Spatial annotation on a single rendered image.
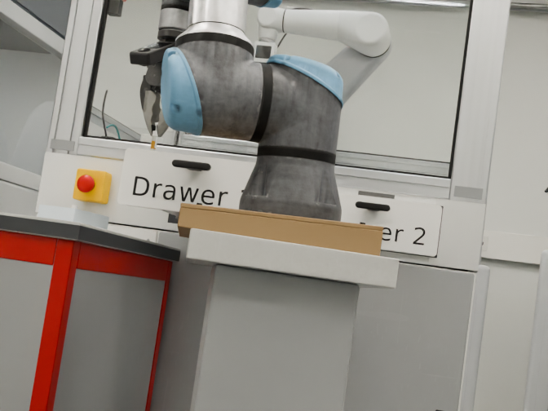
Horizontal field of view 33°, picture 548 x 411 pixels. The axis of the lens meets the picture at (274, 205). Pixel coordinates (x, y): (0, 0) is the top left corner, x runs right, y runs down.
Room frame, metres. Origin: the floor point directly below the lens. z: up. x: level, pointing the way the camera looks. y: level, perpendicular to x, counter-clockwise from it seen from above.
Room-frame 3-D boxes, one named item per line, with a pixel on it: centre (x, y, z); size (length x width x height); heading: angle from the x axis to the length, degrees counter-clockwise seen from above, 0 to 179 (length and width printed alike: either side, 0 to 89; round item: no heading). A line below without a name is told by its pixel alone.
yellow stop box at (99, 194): (2.10, 0.42, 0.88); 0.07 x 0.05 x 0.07; 79
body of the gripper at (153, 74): (1.83, 0.24, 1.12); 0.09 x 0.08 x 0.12; 155
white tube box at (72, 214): (1.83, 0.39, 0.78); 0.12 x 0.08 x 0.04; 158
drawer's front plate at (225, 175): (1.73, 0.16, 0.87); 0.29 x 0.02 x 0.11; 79
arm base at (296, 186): (1.34, -0.02, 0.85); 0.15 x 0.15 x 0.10
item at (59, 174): (2.51, -0.04, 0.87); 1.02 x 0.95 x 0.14; 79
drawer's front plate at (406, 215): (1.98, -0.22, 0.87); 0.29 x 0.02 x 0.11; 79
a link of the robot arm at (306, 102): (1.33, -0.01, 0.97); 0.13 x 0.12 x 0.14; 104
